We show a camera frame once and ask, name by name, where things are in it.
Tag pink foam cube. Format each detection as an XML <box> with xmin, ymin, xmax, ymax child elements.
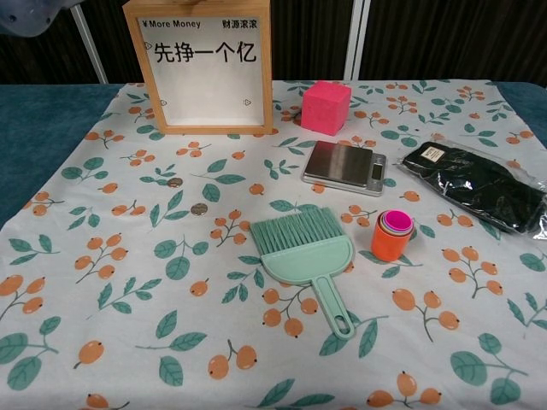
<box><xmin>300</xmin><ymin>80</ymin><xmax>352</xmax><ymax>132</ymax></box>

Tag orange nested cup stack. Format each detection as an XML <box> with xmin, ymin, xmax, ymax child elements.
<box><xmin>370</xmin><ymin>208</ymin><xmax>415</xmax><ymax>263</ymax></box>

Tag mint green hand brush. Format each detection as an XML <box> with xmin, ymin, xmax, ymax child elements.
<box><xmin>249</xmin><ymin>206</ymin><xmax>356</xmax><ymax>341</ymax></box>

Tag wooden money box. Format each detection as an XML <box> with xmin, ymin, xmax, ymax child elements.
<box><xmin>122</xmin><ymin>0</ymin><xmax>274</xmax><ymax>136</ymax></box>

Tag white partition frame post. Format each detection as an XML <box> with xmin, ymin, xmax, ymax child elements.
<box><xmin>68</xmin><ymin>0</ymin><xmax>109</xmax><ymax>85</ymax></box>
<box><xmin>344</xmin><ymin>0</ymin><xmax>372</xmax><ymax>81</ymax></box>

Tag silver digital kitchen scale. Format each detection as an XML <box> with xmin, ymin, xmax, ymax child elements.
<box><xmin>300</xmin><ymin>140</ymin><xmax>388</xmax><ymax>198</ymax></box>

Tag teal table cover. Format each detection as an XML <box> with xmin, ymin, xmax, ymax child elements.
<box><xmin>0</xmin><ymin>79</ymin><xmax>547</xmax><ymax>230</ymax></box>

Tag floral printed tablecloth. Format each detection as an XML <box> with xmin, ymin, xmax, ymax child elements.
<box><xmin>0</xmin><ymin>79</ymin><xmax>547</xmax><ymax>410</ymax></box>

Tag black gloves in plastic bag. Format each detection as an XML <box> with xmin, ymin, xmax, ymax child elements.
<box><xmin>395</xmin><ymin>134</ymin><xmax>547</xmax><ymax>243</ymax></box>

